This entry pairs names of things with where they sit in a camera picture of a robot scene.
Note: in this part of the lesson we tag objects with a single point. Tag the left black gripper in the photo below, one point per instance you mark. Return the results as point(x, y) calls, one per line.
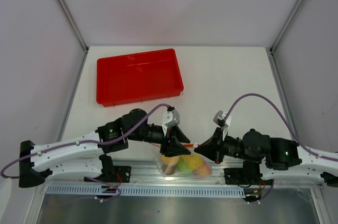
point(174, 148)

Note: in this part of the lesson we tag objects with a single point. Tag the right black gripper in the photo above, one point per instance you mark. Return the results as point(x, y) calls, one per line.
point(213, 148)

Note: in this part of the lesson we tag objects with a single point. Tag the large orange peach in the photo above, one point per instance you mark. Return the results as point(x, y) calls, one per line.
point(170, 161)

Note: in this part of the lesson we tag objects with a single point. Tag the yellow lemon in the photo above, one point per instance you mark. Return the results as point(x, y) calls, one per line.
point(192, 161)

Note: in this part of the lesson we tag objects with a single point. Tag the small pink peach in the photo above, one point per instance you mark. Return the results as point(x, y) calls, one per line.
point(203, 171)

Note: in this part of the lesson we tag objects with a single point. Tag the clear zip top bag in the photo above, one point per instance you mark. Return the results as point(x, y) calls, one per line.
point(159, 163)

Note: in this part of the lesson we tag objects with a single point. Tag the green apple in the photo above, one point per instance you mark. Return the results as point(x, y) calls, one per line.
point(183, 169)

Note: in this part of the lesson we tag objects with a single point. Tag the brown kiwi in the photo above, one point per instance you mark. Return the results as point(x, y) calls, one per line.
point(168, 170)

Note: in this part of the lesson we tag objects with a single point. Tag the red plastic bin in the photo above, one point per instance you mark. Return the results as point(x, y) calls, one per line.
point(138, 77)

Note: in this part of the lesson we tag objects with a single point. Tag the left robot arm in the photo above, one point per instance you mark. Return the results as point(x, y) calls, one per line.
point(109, 138)

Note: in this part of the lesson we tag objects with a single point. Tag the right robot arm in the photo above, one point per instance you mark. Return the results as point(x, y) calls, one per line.
point(269, 159)

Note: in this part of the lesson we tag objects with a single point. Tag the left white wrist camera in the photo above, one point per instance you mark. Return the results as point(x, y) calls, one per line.
point(170, 118)

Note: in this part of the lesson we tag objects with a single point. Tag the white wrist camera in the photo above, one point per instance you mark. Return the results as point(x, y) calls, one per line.
point(223, 121)
point(170, 118)

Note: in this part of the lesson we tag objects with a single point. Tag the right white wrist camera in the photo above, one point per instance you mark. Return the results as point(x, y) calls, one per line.
point(223, 121)

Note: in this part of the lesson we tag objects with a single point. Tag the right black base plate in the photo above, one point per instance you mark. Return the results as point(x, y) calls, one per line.
point(235, 176)

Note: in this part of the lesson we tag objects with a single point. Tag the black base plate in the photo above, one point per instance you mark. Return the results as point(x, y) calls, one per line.
point(115, 174)
point(235, 176)

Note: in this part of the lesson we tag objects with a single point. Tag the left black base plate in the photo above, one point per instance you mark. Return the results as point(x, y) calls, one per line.
point(115, 174)

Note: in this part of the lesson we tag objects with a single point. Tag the aluminium rail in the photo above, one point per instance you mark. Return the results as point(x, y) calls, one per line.
point(83, 169)

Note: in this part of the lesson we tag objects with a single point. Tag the perforated cable tray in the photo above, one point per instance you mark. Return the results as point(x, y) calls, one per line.
point(149, 191)

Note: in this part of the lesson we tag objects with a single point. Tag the right frame post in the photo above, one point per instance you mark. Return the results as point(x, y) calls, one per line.
point(292, 16)

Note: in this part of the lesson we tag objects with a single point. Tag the frame post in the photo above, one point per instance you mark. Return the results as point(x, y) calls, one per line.
point(292, 16)
point(72, 24)

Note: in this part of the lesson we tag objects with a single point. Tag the left frame post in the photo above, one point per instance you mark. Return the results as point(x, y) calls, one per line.
point(72, 24)

